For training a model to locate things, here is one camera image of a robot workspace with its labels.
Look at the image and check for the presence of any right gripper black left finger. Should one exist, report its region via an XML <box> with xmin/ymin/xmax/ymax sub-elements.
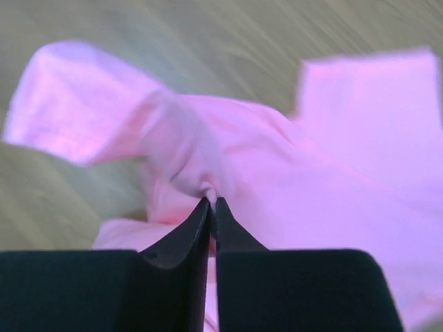
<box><xmin>1</xmin><ymin>200</ymin><xmax>211</xmax><ymax>331</ymax></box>

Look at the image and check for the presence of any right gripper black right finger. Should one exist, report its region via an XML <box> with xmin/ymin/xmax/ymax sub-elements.
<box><xmin>215</xmin><ymin>198</ymin><xmax>403</xmax><ymax>331</ymax></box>

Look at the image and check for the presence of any pink t shirt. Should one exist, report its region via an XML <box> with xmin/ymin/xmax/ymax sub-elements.
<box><xmin>3</xmin><ymin>41</ymin><xmax>442</xmax><ymax>331</ymax></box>

